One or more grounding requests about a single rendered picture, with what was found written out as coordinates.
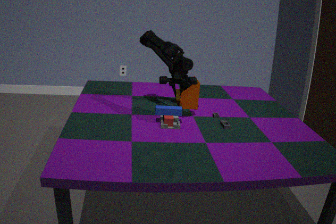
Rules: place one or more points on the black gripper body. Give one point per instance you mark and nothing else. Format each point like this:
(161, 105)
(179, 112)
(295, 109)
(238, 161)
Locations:
(164, 79)

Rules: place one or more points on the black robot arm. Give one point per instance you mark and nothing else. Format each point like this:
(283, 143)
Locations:
(166, 51)

